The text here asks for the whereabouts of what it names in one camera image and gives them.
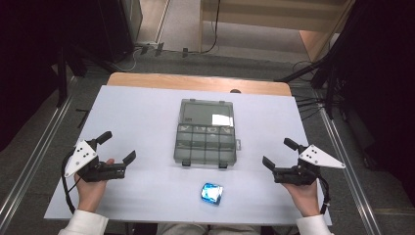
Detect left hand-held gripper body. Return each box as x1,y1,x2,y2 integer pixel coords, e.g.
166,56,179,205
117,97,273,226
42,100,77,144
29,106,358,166
64,139,127,183

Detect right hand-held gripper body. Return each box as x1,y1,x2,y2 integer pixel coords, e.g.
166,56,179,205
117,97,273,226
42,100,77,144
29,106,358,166
272,144,346,187

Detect shiny blue foil packet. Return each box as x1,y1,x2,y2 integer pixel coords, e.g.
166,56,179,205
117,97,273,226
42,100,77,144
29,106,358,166
200,182,225,207

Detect clear grey plastic organiser box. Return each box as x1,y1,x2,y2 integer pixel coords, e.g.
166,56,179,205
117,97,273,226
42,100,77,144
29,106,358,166
172,98,242,170

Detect person's left hand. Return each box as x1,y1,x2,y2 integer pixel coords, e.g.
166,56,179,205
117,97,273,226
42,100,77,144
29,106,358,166
73,158,115,213

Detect person's right hand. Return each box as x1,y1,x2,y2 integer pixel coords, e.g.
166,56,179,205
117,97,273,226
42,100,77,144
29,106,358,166
281,180,321,218

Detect person's left white sleeve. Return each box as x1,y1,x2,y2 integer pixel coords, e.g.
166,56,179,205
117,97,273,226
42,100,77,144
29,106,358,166
58,209,110,235

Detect person's white sleeve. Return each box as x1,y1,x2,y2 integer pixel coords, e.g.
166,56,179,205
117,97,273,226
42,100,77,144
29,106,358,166
296,213,335,235
58,209,110,235

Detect person's right white sleeve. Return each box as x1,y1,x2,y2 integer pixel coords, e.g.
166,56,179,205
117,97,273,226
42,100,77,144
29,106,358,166
296,213,335,235

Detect black metal stand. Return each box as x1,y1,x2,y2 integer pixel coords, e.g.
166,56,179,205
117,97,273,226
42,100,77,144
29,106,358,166
56,45,70,109

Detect black tripod legs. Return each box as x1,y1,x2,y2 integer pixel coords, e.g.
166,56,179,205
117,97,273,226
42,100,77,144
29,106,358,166
274,53,339,119

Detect dark cabinet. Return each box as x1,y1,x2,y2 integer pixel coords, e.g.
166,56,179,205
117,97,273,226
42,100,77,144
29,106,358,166
97,0,144,64

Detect light wooden furniture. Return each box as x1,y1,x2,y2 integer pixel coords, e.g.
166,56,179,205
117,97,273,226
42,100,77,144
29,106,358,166
199,0,356,63

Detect left hand-held gripper black cable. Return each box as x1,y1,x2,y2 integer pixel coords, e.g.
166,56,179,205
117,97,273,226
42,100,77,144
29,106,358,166
61,149,83,215

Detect hand-held gripper black cable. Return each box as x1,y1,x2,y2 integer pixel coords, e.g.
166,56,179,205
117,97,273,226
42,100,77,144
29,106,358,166
317,175,332,215
61,149,83,215

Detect aluminium floor rail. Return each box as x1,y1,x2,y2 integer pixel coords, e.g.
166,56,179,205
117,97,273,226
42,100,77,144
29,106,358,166
0,93,74,227
317,107,384,235

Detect right hand-held gripper black cable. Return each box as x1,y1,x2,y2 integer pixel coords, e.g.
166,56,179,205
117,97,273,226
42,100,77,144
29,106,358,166
317,175,332,215

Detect black floor cable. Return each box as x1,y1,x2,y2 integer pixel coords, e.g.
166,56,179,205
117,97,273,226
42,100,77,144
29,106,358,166
198,0,222,55

